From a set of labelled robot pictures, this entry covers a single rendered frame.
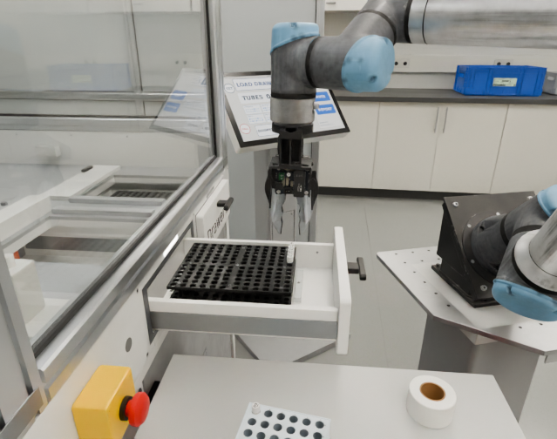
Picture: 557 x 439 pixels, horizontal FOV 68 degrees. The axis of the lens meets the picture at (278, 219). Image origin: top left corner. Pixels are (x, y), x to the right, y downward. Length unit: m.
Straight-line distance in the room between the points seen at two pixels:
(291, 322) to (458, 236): 0.49
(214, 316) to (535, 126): 3.51
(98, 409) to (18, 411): 0.10
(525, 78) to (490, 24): 3.35
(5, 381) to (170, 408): 0.33
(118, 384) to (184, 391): 0.21
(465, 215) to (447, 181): 2.81
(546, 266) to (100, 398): 0.67
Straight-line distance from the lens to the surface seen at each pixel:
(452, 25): 0.68
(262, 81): 1.68
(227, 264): 0.82
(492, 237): 1.00
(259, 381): 0.77
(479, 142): 3.85
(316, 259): 0.92
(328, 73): 0.63
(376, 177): 3.76
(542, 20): 0.66
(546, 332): 1.02
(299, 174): 0.69
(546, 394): 2.10
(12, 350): 0.47
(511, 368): 1.17
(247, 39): 2.33
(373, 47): 0.61
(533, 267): 0.79
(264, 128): 1.56
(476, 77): 3.89
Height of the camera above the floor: 1.30
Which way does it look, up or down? 23 degrees down
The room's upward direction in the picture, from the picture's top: straight up
